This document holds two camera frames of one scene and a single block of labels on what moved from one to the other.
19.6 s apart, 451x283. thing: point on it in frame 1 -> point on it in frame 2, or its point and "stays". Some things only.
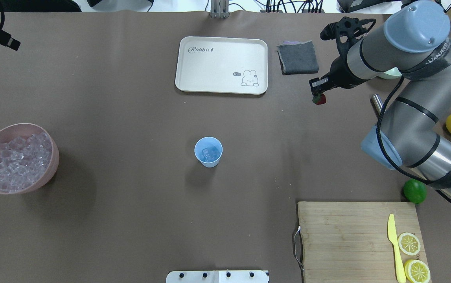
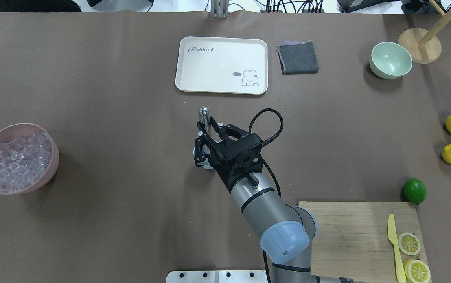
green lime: (415, 190) stays
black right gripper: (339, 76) -> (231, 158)
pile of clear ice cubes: (15, 166) stays
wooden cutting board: (348, 242) stays
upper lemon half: (417, 271) stays
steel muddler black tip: (377, 103) -> (204, 113)
